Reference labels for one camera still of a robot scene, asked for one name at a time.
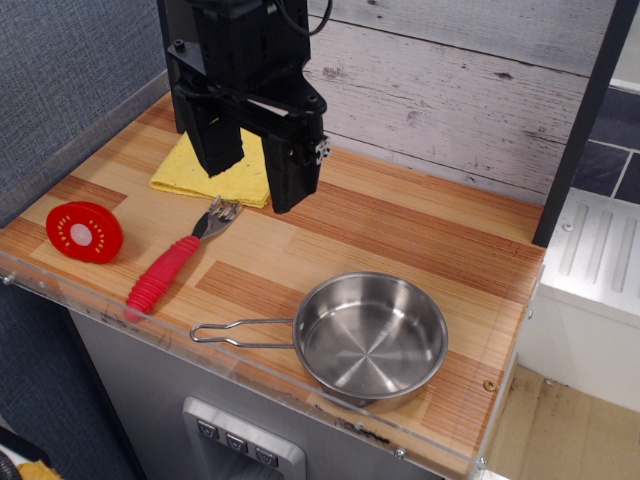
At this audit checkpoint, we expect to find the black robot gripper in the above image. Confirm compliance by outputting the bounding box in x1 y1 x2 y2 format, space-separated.
168 1 327 214

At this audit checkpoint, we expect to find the yellow cloth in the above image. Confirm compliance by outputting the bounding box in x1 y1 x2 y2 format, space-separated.
149 129 270 208

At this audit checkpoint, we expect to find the red toy tomato slice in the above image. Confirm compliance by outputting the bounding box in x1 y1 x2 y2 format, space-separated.
46 201 124 264

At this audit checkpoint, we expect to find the clear acrylic edge guard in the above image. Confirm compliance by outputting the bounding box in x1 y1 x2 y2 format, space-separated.
1 254 488 479

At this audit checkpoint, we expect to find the grey toy kitchen cabinet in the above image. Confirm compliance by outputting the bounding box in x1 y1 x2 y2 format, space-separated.
71 312 437 479

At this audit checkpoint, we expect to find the grey button panel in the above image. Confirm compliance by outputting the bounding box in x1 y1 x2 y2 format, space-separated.
182 396 307 479

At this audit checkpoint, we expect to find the white ribbed appliance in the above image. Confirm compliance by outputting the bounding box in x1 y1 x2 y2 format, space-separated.
517 189 639 410

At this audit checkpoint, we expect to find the fork with red handle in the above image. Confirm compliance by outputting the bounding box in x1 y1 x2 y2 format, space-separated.
125 195 242 322

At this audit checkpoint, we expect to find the black cable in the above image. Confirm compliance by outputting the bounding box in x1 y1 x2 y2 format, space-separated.
267 0 334 37

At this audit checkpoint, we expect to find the dark left frame post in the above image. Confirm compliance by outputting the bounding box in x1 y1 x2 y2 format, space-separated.
156 0 198 134

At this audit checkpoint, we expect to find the dark frame post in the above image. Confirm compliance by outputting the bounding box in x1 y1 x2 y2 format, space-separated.
156 0 198 134
532 0 639 248

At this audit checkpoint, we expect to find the silver pot with wire handle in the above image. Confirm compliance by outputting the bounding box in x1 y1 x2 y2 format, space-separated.
189 271 450 414

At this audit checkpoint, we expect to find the dark right frame post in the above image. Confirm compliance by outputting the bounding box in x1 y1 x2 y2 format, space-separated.
532 0 639 248

